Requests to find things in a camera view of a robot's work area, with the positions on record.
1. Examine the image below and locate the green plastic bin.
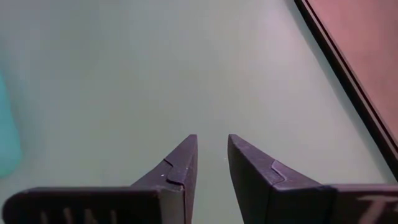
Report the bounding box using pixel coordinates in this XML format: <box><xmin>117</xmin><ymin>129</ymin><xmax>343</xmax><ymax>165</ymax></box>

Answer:
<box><xmin>0</xmin><ymin>71</ymin><xmax>23</xmax><ymax>180</ymax></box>

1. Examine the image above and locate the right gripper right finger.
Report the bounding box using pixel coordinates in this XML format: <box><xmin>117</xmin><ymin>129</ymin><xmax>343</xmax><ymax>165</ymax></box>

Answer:
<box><xmin>227</xmin><ymin>134</ymin><xmax>398</xmax><ymax>224</ymax></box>

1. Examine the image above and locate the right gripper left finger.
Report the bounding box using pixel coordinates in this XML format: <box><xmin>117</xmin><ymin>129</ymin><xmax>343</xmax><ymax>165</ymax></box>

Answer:
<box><xmin>1</xmin><ymin>134</ymin><xmax>199</xmax><ymax>224</ymax></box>

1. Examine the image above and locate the black metal table frame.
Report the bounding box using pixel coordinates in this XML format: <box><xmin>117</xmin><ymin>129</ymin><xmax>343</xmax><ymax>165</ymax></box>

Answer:
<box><xmin>294</xmin><ymin>0</ymin><xmax>398</xmax><ymax>182</ymax></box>

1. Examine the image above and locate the green table mat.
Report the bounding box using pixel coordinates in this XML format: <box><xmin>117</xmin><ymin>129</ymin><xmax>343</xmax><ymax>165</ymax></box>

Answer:
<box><xmin>0</xmin><ymin>0</ymin><xmax>396</xmax><ymax>224</ymax></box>

